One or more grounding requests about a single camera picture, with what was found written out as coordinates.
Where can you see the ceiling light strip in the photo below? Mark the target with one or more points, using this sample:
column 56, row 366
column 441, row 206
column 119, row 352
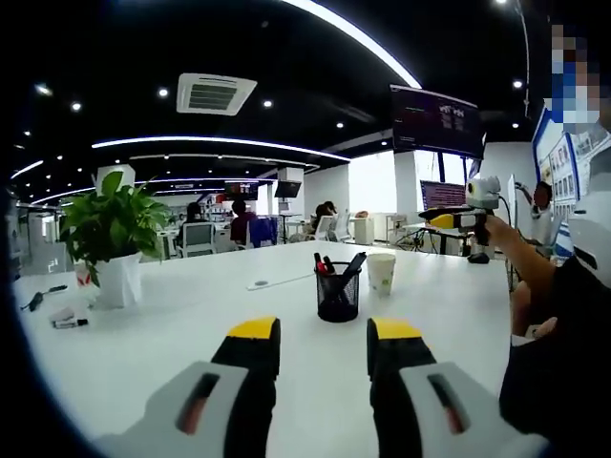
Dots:
column 358, row 33
column 215, row 140

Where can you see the ceiling air conditioner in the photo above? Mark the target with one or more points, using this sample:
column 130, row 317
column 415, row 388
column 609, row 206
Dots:
column 217, row 94

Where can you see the black mesh pen holder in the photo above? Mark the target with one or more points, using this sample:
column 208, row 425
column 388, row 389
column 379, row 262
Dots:
column 338, row 298

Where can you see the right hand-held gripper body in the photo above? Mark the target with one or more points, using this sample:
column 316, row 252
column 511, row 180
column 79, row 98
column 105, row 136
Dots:
column 484, row 193

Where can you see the black computer mouse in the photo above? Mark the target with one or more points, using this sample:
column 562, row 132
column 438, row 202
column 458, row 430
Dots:
column 478, row 258

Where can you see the person's leg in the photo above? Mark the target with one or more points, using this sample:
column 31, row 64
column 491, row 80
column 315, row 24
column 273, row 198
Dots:
column 522, row 310

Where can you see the blue jacket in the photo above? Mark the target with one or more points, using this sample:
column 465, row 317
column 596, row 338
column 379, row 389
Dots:
column 263, row 233

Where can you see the standing computer screen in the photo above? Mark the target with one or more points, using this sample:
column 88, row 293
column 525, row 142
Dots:
column 443, row 194

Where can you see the person's right hand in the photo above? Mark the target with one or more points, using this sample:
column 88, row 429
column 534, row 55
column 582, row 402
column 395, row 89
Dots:
column 501, row 235

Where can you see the large hanging screen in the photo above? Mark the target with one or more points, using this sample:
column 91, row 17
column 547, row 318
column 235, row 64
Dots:
column 436, row 121

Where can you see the white worn chest device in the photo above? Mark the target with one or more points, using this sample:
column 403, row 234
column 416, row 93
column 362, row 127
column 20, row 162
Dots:
column 594, row 229

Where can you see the green potted plant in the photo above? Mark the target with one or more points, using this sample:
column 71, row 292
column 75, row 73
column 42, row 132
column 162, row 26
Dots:
column 114, row 219

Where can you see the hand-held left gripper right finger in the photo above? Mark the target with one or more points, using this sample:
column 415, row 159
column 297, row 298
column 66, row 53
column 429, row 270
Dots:
column 420, row 410

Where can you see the white office chair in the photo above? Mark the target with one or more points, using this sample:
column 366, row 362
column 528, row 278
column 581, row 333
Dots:
column 198, row 238
column 334, row 228

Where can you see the hanging monitor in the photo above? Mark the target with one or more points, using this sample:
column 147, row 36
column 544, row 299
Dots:
column 241, row 191
column 288, row 189

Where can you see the white red-marked box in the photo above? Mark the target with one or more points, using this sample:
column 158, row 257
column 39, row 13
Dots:
column 86, row 279

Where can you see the white printed paper cup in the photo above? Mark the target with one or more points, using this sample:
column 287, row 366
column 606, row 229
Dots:
column 382, row 279

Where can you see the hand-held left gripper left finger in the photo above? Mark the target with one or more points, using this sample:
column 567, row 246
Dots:
column 224, row 410

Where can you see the wall poster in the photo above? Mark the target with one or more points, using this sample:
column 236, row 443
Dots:
column 558, row 162

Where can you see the person's black clothing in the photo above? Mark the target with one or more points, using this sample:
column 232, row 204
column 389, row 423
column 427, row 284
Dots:
column 563, row 358

